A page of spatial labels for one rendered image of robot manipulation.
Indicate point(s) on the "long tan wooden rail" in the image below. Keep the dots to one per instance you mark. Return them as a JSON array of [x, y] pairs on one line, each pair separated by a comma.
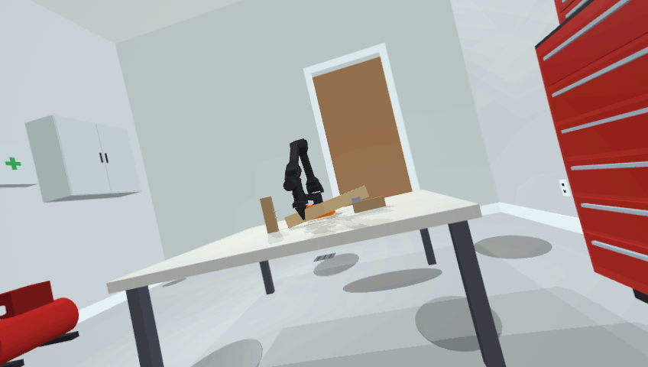
[[326, 207]]

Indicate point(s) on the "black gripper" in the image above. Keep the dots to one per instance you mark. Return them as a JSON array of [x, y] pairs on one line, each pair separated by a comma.
[[299, 204]]

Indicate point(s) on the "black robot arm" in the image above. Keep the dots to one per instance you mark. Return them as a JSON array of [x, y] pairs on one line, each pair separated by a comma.
[[293, 172]]

